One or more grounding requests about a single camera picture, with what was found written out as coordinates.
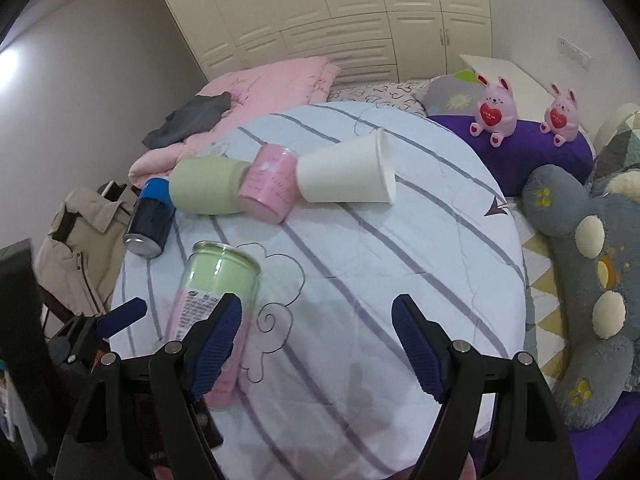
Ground striped white table cover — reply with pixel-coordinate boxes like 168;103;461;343
111;102;525;479

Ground geometric patterned pillow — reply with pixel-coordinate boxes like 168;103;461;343
592;103;639;181

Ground pink bunny toy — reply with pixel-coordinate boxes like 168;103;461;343
539;82;579;148
469;72;518;148

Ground cream wardrobe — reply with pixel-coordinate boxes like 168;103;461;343
165;0;492;86

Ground grey plush toy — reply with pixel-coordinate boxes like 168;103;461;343
522;165;639;430

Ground pale green cup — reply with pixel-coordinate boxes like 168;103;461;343
169;155;250;216

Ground purple cushion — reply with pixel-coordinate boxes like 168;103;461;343
430;115;593;197

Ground dark grey garment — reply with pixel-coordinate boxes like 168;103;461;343
142;92;232;150

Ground pink folded quilt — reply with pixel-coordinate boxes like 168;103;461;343
128;56;341;188

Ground clear cup green pink liner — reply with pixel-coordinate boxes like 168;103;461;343
165;240;262;410

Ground heart print bed sheet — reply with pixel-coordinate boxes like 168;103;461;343
326;80;430;117

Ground white bedside board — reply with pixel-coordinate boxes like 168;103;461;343
460;54;594;154

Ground beige jacket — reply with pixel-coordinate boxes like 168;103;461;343
35;188;137;316

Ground white paper cup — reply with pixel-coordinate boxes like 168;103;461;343
296;129;396;205

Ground right pink bunny toy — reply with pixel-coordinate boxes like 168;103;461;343
539;82;579;148

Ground white wall socket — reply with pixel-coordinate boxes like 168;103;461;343
556;37;591;70

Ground grey flower pillow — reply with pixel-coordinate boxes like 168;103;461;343
412;70;485;116

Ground dark blue soda can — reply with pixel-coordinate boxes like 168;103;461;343
124;178;176;259

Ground left pink bunny toy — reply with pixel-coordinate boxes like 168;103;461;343
469;72;518;148

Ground pink paper cup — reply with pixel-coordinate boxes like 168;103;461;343
238;144;299;224

